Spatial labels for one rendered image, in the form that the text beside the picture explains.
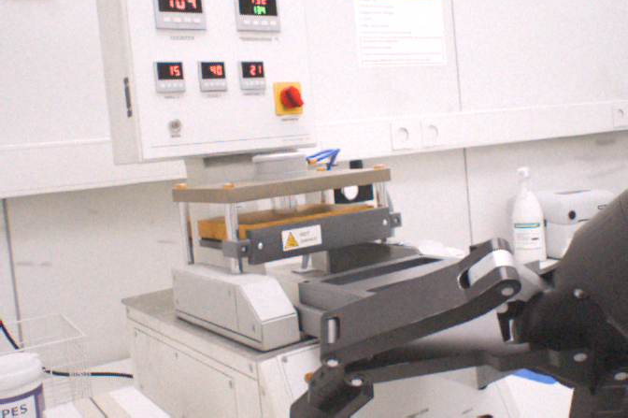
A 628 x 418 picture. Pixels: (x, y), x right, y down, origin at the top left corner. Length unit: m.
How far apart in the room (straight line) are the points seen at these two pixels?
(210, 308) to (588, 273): 0.62
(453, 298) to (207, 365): 0.62
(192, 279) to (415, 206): 1.02
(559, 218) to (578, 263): 1.52
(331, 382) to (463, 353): 0.07
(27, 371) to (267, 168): 0.42
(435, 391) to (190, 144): 0.51
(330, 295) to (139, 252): 0.79
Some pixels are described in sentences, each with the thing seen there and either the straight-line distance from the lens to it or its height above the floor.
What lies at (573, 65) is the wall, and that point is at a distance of 2.30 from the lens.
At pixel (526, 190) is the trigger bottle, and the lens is 1.82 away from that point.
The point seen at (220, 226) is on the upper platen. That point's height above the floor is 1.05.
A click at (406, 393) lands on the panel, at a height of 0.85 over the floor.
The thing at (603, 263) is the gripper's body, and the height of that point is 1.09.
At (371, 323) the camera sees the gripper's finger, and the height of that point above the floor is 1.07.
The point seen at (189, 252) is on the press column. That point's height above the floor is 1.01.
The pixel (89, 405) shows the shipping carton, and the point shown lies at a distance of 0.96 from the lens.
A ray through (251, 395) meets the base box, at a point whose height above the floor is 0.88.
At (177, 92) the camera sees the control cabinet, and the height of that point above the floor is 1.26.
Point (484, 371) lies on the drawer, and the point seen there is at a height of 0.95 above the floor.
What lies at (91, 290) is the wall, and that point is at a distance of 1.45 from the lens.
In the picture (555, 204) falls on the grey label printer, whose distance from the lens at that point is 1.82.
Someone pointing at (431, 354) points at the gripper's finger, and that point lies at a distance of 0.32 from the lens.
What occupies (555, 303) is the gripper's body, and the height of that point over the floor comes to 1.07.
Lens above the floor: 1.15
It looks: 3 degrees down
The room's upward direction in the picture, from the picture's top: 5 degrees counter-clockwise
